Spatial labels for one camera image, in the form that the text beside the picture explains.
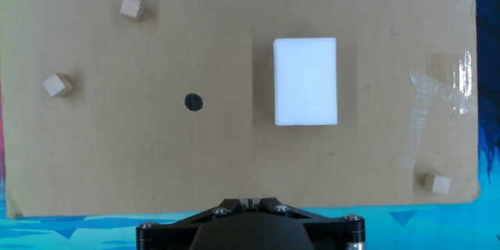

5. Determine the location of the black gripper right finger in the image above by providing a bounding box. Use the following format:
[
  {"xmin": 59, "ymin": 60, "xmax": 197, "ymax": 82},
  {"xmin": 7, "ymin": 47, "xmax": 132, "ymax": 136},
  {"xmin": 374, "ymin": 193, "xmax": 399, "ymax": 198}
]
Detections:
[{"xmin": 250, "ymin": 198, "xmax": 366, "ymax": 250}]

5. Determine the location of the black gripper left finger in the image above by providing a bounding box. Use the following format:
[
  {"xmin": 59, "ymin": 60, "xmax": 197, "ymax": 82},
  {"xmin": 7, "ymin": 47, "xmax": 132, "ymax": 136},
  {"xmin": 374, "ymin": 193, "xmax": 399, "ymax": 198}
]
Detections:
[{"xmin": 135, "ymin": 198, "xmax": 251, "ymax": 250}]

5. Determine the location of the white rectangular sponge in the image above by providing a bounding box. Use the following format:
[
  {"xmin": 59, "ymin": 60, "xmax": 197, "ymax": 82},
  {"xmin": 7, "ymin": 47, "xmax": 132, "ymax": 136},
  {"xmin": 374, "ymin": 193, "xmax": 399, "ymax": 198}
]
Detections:
[{"xmin": 272, "ymin": 37, "xmax": 339, "ymax": 127}]

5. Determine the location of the brown cardboard sheet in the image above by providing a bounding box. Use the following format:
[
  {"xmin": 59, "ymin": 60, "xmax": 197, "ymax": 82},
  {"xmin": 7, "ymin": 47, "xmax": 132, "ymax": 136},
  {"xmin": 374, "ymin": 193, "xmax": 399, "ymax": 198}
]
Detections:
[{"xmin": 0, "ymin": 0, "xmax": 480, "ymax": 220}]

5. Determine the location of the blue forest print table mat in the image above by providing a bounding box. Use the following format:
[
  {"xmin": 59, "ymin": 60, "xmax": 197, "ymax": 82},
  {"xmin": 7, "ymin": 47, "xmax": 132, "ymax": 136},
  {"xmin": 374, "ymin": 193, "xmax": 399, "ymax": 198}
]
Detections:
[{"xmin": 0, "ymin": 0, "xmax": 500, "ymax": 250}]

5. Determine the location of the small wooden cube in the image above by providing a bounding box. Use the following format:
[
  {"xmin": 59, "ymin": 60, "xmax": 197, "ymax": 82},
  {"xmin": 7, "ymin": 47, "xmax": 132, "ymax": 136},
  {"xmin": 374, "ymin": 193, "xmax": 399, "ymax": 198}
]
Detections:
[
  {"xmin": 119, "ymin": 0, "xmax": 146, "ymax": 23},
  {"xmin": 42, "ymin": 73, "xmax": 74, "ymax": 98},
  {"xmin": 423, "ymin": 171, "xmax": 452, "ymax": 195}
]

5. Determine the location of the black ink spot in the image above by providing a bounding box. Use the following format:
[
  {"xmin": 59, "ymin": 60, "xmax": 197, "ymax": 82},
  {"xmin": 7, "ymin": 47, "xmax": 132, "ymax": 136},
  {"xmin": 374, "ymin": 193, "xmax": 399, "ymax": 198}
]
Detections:
[{"xmin": 184, "ymin": 92, "xmax": 204, "ymax": 113}]

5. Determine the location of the clear adhesive tape piece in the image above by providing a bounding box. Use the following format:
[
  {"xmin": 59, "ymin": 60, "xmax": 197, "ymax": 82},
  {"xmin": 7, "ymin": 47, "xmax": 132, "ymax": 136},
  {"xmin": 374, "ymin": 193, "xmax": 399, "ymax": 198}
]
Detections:
[{"xmin": 400, "ymin": 50, "xmax": 478, "ymax": 171}]

